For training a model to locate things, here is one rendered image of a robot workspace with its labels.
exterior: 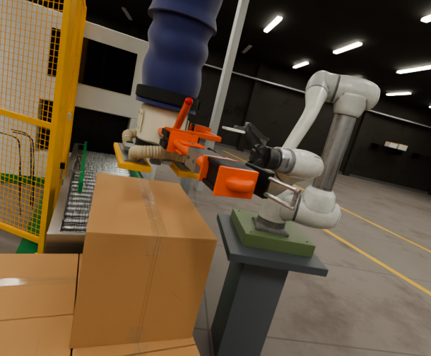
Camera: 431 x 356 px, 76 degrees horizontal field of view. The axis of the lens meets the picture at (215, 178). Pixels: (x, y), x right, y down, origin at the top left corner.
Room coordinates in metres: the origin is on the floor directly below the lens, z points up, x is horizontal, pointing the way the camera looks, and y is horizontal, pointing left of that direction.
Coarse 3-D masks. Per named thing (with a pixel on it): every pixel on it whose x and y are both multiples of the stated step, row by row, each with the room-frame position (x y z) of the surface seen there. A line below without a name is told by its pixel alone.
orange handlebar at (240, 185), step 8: (160, 128) 0.93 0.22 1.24; (200, 136) 1.13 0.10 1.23; (208, 136) 1.14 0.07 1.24; (216, 136) 1.16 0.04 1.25; (176, 144) 0.71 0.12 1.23; (184, 144) 0.67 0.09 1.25; (192, 144) 0.68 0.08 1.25; (200, 144) 0.72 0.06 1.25; (184, 152) 0.64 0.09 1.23; (200, 160) 0.55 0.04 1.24; (232, 184) 0.43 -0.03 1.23; (240, 184) 0.43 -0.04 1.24; (248, 184) 0.44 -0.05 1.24
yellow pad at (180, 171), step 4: (172, 160) 1.03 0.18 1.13; (172, 164) 0.98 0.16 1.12; (176, 164) 0.98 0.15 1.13; (180, 164) 0.98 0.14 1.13; (172, 168) 0.96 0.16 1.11; (176, 168) 0.93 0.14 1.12; (180, 168) 0.93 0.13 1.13; (184, 168) 0.93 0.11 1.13; (176, 172) 0.91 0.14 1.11; (180, 172) 0.89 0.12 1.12; (184, 172) 0.90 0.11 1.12; (188, 172) 0.91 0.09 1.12; (192, 172) 0.92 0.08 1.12; (180, 176) 0.90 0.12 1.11; (184, 176) 0.90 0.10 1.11; (188, 176) 0.91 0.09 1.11; (192, 176) 0.91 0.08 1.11; (196, 176) 0.92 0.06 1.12
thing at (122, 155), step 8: (120, 144) 1.07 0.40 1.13; (120, 152) 0.95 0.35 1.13; (128, 152) 0.96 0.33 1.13; (120, 160) 0.84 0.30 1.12; (128, 160) 0.84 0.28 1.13; (144, 160) 0.90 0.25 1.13; (120, 168) 0.81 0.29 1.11; (128, 168) 0.82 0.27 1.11; (136, 168) 0.83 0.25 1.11; (144, 168) 0.84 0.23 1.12
